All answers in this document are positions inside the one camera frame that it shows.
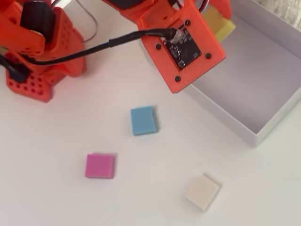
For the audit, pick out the orange gripper black servo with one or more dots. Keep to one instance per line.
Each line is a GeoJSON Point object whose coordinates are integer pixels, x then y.
{"type": "Point", "coordinates": [225, 9]}

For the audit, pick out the yellow cuboid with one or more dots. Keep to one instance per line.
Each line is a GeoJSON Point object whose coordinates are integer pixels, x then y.
{"type": "Point", "coordinates": [219, 23]}

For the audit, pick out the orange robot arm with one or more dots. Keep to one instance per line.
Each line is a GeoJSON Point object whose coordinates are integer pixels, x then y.
{"type": "Point", "coordinates": [65, 35]}

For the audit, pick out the white cardboard bin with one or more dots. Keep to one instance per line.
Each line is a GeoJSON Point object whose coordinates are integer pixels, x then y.
{"type": "Point", "coordinates": [247, 82]}

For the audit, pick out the blue cuboid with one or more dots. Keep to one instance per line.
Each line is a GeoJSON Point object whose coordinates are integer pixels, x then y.
{"type": "Point", "coordinates": [143, 120]}

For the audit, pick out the cream white cuboid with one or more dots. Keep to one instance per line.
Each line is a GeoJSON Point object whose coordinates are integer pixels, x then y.
{"type": "Point", "coordinates": [202, 191]}

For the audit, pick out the pink cuboid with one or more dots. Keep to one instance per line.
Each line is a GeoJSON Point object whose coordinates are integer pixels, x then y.
{"type": "Point", "coordinates": [98, 166]}

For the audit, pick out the beige woven curtain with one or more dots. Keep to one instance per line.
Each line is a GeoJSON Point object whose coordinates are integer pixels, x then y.
{"type": "Point", "coordinates": [287, 7]}

